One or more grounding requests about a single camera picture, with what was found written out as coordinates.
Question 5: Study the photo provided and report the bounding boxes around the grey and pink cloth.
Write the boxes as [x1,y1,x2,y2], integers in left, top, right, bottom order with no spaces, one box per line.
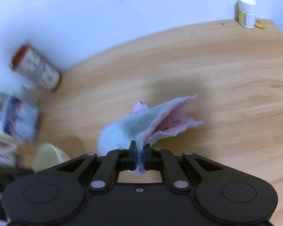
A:
[97,94,202,175]

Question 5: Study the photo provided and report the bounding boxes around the pale yellow bowl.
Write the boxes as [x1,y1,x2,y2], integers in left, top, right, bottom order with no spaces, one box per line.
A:
[32,142,70,173]

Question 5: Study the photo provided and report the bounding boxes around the glass kettle with cream lid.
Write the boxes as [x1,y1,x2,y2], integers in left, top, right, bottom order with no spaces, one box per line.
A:
[0,93,20,167]

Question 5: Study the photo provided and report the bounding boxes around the blue white plastic food bag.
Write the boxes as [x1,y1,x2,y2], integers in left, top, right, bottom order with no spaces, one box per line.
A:
[0,95,40,144]

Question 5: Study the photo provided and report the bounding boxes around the red lidded white tumbler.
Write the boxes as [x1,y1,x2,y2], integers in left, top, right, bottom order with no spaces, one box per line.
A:
[10,44,61,92]

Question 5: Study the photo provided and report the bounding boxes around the small white pill bottle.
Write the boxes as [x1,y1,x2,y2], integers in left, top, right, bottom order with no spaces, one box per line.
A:
[238,0,257,29]

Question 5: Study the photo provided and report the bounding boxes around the small yellow round token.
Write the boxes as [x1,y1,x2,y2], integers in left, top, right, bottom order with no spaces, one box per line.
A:
[254,18,266,29]

